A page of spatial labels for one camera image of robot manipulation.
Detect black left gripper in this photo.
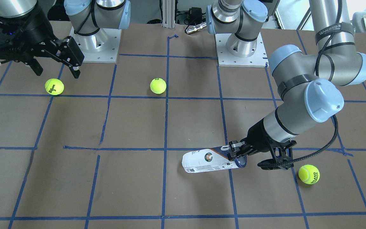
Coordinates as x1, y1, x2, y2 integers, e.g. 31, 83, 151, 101
227, 119, 279, 161

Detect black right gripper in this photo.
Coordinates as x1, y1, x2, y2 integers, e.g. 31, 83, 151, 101
0, 6, 85, 79

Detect white blue tennis ball can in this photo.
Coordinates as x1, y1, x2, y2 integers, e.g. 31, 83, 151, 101
182, 145, 247, 173

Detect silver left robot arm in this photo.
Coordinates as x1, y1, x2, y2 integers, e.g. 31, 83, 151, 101
205, 0, 366, 168

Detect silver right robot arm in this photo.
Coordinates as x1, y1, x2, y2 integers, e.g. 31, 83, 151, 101
0, 0, 131, 79

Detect yellow Wilson 3 tennis ball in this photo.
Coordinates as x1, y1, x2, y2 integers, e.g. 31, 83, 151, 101
45, 79, 65, 95

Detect yellow Roland Garros tennis ball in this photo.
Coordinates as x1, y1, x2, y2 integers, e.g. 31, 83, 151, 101
298, 165, 321, 184

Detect yellow centre tennis ball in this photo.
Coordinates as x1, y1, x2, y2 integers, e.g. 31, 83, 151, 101
150, 78, 167, 94

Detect silver metal connector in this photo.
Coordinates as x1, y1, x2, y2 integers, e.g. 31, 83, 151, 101
185, 22, 207, 35

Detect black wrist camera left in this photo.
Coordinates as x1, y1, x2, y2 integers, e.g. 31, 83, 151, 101
257, 140, 297, 170

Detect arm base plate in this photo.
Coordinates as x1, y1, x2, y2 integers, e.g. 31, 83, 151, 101
215, 33, 269, 68
70, 28, 123, 64

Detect aluminium frame post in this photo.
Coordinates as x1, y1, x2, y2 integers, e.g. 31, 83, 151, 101
161, 0, 176, 30

